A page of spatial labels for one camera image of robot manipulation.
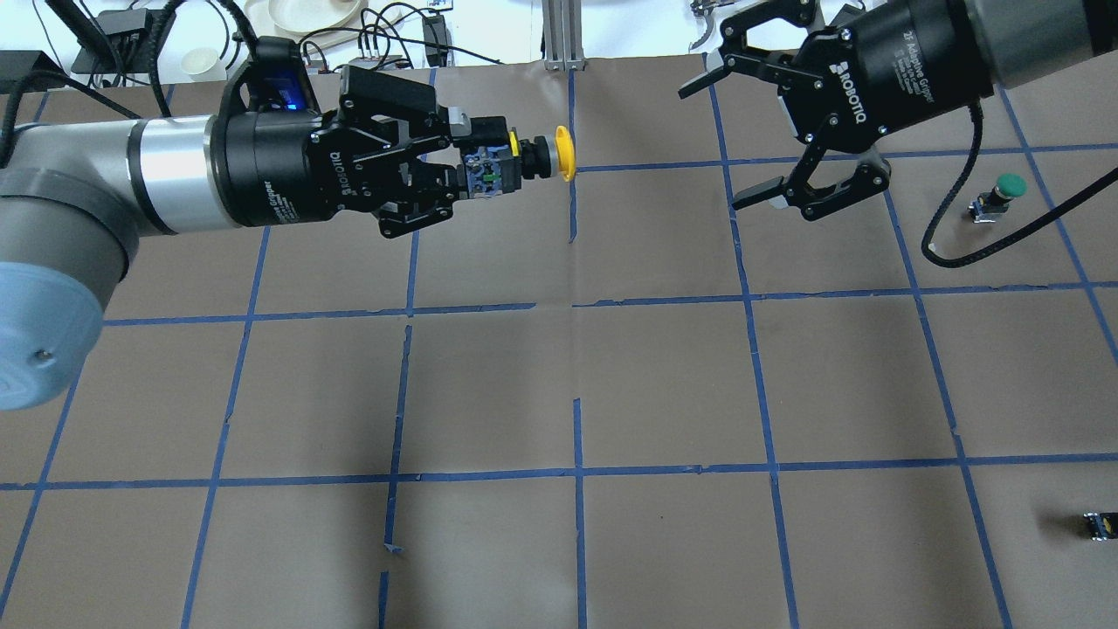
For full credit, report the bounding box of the green push button switch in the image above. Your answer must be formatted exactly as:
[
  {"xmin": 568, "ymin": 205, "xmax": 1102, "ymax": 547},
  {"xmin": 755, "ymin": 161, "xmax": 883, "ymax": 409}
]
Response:
[{"xmin": 968, "ymin": 174, "xmax": 1029, "ymax": 225}]

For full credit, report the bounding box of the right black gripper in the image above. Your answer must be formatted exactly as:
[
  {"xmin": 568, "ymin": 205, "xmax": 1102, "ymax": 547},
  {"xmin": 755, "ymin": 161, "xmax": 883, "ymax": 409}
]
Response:
[{"xmin": 678, "ymin": 0, "xmax": 997, "ymax": 221}]

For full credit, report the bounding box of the black power adapter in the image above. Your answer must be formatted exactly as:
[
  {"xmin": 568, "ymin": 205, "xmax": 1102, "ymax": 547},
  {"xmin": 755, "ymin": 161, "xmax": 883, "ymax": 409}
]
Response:
[{"xmin": 421, "ymin": 12, "xmax": 452, "ymax": 67}]

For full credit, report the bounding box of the white paper cup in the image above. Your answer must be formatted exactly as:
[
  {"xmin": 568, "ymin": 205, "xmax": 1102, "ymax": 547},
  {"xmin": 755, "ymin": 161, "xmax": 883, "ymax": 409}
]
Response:
[{"xmin": 179, "ymin": 47, "xmax": 226, "ymax": 82}]

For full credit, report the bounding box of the yellow push button switch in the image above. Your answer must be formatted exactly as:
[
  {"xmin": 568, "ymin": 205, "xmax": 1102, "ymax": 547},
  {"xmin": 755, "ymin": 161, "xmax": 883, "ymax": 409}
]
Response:
[{"xmin": 458, "ymin": 125, "xmax": 576, "ymax": 200}]

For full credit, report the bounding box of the aluminium frame post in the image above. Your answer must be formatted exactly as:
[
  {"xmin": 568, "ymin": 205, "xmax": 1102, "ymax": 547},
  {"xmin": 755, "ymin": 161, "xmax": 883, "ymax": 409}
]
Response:
[{"xmin": 542, "ymin": 0, "xmax": 587, "ymax": 72}]

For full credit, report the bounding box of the beige plate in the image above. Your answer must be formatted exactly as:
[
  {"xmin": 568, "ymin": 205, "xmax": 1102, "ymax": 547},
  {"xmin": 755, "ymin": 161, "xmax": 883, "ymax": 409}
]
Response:
[{"xmin": 264, "ymin": 1, "xmax": 368, "ymax": 36}]

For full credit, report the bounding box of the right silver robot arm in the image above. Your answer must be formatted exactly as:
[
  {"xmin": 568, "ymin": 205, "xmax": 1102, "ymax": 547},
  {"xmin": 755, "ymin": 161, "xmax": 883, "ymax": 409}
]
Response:
[{"xmin": 679, "ymin": 1, "xmax": 1115, "ymax": 220}]

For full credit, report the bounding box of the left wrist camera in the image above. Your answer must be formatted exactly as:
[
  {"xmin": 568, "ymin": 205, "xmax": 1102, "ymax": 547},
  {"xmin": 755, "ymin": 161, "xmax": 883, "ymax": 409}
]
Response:
[{"xmin": 218, "ymin": 36, "xmax": 322, "ymax": 116}]

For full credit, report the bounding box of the black switch contact block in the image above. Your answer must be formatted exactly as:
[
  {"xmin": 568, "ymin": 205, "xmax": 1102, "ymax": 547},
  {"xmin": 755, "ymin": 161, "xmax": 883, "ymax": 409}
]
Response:
[{"xmin": 1082, "ymin": 511, "xmax": 1117, "ymax": 542}]

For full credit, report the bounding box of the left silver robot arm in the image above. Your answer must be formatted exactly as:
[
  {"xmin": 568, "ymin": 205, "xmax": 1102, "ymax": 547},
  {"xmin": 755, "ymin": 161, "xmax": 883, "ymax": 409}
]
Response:
[{"xmin": 1, "ymin": 61, "xmax": 508, "ymax": 411}]

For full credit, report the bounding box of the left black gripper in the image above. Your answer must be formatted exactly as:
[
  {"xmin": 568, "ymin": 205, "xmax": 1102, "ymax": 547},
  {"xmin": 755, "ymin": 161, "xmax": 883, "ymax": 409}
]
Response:
[{"xmin": 209, "ymin": 66, "xmax": 506, "ymax": 238}]

